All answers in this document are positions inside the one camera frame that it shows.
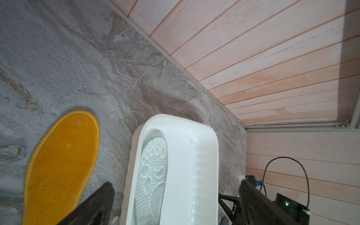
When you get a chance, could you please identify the white textured insole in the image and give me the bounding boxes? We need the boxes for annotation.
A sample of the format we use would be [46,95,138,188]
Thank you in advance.
[134,137,168,225]

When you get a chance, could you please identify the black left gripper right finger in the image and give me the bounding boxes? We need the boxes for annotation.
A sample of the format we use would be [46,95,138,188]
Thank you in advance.
[239,180,298,225]

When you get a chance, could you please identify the white plastic storage box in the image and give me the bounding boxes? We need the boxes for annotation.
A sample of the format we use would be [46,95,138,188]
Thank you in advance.
[120,114,219,225]

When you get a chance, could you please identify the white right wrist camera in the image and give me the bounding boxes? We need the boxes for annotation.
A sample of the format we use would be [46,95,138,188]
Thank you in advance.
[239,175,263,187]

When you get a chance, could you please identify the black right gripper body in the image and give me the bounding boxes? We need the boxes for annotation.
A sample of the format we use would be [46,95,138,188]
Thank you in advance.
[218,193,242,225]

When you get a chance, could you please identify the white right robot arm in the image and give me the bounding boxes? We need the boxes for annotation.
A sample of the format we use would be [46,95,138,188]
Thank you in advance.
[218,193,311,225]

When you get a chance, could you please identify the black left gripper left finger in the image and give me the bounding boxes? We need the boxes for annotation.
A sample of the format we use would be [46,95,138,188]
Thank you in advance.
[59,182,115,225]

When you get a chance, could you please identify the yellow fuzzy insole upper left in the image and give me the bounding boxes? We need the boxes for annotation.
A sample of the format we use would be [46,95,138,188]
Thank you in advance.
[22,110,100,225]

